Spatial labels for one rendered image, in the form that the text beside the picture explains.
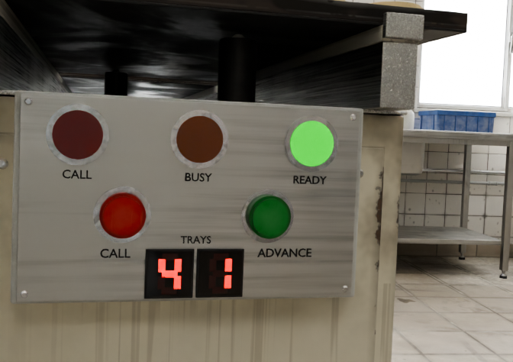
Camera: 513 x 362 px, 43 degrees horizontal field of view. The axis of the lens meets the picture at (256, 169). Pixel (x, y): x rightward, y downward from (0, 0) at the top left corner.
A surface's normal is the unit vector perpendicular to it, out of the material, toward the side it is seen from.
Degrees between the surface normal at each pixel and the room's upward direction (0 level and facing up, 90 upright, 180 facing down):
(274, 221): 90
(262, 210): 90
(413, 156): 91
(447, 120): 92
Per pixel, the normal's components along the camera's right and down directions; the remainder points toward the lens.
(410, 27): 0.23, 0.06
